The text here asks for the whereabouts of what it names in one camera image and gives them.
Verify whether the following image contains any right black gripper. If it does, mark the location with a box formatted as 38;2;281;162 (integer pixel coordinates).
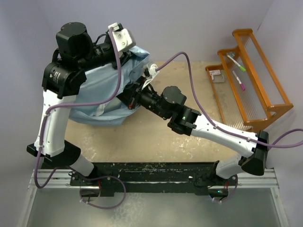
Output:
111;76;170;120

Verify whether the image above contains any light blue pillowcase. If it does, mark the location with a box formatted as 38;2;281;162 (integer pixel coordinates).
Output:
69;46;150;126

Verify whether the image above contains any white pillow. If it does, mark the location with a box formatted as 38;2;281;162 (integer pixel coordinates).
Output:
94;97;122;116

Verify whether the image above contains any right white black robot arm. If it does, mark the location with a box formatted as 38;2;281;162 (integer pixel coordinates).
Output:
118;77;268;185

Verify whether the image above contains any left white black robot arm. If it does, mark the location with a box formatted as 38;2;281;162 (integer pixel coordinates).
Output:
27;22;135;185

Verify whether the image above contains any small clear plastic box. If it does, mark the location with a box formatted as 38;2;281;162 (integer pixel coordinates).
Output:
209;70;225;83

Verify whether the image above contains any orange wooden tiered rack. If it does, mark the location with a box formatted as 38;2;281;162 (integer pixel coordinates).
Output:
205;28;294;132

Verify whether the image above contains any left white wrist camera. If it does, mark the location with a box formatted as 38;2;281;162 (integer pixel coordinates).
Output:
108;23;136;52

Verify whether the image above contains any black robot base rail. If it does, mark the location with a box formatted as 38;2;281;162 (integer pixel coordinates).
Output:
69;162;237;197

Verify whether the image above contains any aluminium extrusion frame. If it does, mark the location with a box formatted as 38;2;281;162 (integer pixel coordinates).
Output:
19;161;290;227

